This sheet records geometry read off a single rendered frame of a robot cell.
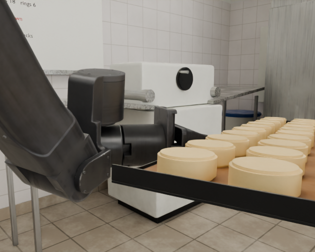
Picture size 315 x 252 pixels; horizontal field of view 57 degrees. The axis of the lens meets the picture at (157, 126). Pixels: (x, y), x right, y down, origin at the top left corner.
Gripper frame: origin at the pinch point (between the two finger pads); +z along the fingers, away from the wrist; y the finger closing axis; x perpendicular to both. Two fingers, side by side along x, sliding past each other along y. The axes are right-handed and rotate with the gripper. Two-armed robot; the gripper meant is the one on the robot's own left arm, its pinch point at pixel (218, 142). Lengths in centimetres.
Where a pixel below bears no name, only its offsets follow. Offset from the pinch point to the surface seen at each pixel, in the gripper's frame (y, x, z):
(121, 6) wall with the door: -83, -251, 24
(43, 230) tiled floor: 97, -174, -44
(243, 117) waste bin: 27, -268, 173
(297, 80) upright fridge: -16, -182, 172
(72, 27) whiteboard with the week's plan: -56, -225, -22
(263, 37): -73, -290, 209
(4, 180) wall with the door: 65, -200, -73
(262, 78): -21, -289, 211
